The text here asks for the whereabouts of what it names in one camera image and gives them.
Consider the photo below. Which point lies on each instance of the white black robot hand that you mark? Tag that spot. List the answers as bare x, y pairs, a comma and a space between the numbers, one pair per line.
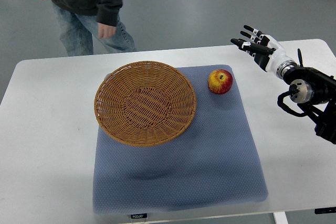
267, 53

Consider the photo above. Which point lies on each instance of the person's left hand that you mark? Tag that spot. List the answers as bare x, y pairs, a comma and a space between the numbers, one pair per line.
106, 31

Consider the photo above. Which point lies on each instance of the red yellow apple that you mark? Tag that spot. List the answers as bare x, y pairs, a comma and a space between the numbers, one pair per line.
220, 81

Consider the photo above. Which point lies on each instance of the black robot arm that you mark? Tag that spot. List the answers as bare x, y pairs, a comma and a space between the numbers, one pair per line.
311, 93

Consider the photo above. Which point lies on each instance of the brown wicker basket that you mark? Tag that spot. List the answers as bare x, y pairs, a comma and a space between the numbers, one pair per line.
145, 104

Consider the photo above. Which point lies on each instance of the person in dark hoodie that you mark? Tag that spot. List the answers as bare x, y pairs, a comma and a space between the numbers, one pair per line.
78, 21

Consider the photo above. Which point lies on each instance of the blue grey cushion mat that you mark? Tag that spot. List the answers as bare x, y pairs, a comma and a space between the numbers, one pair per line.
214, 162

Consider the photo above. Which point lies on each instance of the white table leg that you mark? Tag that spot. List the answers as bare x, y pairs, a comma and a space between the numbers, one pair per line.
280, 218

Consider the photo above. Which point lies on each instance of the black table control label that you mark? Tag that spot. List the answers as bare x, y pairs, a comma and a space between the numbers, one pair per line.
139, 216

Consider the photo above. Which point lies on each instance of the black bracket under table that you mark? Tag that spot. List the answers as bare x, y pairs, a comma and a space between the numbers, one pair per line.
329, 210

